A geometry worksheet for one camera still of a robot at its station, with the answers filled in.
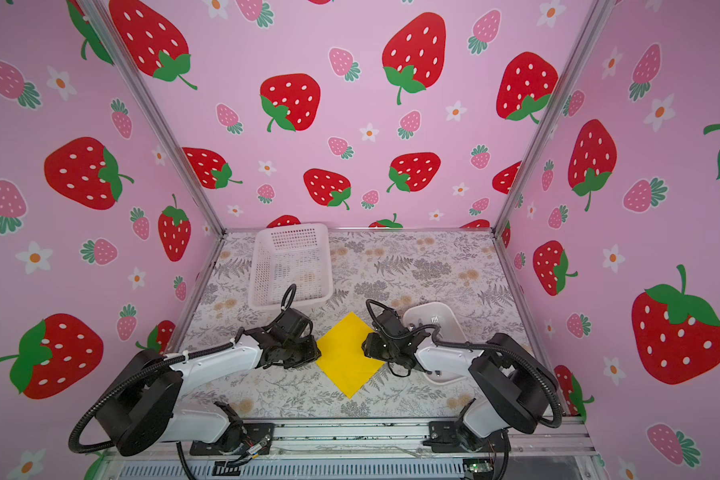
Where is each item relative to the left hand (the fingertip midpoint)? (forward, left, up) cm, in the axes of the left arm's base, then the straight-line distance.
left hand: (322, 353), depth 87 cm
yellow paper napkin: (+1, -6, -5) cm, 8 cm away
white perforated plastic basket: (+39, +14, 0) cm, 41 cm away
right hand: (+2, -13, +1) cm, 13 cm away
